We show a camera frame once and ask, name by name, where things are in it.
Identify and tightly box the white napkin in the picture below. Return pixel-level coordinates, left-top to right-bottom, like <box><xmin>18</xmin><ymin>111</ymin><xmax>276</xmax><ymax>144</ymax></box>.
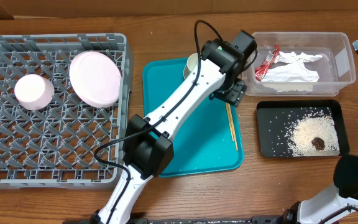
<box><xmin>255</xmin><ymin>51</ymin><xmax>323</xmax><ymax>82</ymax></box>

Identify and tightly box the teal plastic tray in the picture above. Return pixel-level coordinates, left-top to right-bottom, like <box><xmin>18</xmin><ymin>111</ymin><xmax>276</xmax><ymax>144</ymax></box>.
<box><xmin>142</xmin><ymin>58</ymin><xmax>244</xmax><ymax>177</ymax></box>

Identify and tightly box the brown food scrap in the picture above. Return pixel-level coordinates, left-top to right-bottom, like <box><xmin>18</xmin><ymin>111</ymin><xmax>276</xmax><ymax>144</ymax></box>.
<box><xmin>311</xmin><ymin>138</ymin><xmax>325</xmax><ymax>151</ymax></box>

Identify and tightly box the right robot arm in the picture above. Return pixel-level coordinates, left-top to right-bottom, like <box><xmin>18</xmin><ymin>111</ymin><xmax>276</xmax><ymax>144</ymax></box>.
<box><xmin>272</xmin><ymin>154</ymin><xmax>358</xmax><ymax>224</ymax></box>

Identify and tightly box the white rice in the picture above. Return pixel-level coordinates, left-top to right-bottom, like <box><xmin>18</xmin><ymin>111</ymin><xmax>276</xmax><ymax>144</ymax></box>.
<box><xmin>268</xmin><ymin>107</ymin><xmax>340</xmax><ymax>157</ymax></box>

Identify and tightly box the wooden chopstick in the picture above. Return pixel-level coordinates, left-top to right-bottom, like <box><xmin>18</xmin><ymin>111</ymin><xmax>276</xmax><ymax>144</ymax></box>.
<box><xmin>226</xmin><ymin>103</ymin><xmax>238</xmax><ymax>150</ymax></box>
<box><xmin>226</xmin><ymin>103</ymin><xmax>235</xmax><ymax>142</ymax></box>

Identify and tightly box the large white plate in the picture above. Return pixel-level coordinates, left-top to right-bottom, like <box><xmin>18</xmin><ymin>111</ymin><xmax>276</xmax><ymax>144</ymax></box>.
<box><xmin>69</xmin><ymin>51</ymin><xmax>122</xmax><ymax>108</ymax></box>

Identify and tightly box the red snack wrapper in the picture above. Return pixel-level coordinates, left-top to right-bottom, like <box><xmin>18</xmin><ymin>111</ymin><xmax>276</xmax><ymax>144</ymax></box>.
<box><xmin>255</xmin><ymin>45</ymin><xmax>280</xmax><ymax>81</ymax></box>

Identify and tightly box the grey dish rack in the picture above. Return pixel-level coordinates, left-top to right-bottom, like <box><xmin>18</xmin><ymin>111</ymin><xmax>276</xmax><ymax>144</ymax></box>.
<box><xmin>0</xmin><ymin>33</ymin><xmax>134</xmax><ymax>189</ymax></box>

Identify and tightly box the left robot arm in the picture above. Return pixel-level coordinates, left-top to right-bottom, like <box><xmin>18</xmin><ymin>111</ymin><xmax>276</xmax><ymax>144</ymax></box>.
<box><xmin>90</xmin><ymin>31</ymin><xmax>257</xmax><ymax>223</ymax></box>

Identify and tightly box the clear plastic bin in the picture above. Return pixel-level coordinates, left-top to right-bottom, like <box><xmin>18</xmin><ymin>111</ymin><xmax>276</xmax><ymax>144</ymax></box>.
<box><xmin>242</xmin><ymin>32</ymin><xmax>356</xmax><ymax>96</ymax></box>

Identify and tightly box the black plastic tray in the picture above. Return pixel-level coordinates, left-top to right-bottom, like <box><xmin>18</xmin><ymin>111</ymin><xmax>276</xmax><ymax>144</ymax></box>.
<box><xmin>256</xmin><ymin>100</ymin><xmax>350</xmax><ymax>158</ymax></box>

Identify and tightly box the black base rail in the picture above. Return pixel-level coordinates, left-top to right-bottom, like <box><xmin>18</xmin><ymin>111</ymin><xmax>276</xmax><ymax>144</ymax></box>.
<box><xmin>63</xmin><ymin>215</ymin><xmax>288</xmax><ymax>224</ymax></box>

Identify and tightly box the white cup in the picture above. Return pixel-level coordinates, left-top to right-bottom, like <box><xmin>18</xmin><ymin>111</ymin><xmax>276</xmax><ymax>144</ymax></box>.
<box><xmin>183</xmin><ymin>53</ymin><xmax>198</xmax><ymax>79</ymax></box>

